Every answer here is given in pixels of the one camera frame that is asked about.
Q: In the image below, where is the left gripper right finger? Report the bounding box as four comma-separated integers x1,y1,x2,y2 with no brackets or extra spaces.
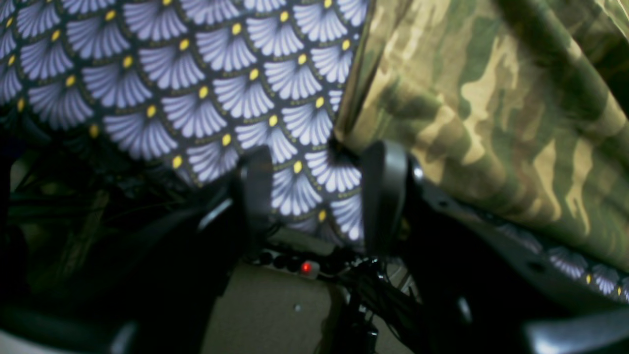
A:
361,141,628,354

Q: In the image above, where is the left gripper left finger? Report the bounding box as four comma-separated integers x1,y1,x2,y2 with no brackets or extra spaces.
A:
1,146,273,354

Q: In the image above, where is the camouflage T-shirt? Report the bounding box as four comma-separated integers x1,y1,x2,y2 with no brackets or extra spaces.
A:
335,0,629,271

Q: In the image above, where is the black power strip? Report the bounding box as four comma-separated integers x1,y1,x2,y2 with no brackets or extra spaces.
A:
256,241,354,281

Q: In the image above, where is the purple fan-pattern tablecloth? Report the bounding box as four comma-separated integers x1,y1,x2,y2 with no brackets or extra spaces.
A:
0,0,629,300

